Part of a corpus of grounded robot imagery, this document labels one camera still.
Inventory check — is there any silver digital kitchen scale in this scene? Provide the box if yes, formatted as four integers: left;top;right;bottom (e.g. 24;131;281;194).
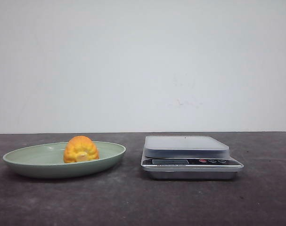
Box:
141;136;244;180

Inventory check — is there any yellow corn cob piece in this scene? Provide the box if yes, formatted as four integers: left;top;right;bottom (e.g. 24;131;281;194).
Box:
63;136;99;163

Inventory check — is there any green oval plate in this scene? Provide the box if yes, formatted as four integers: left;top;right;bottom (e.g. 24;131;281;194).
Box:
3;141;126;179

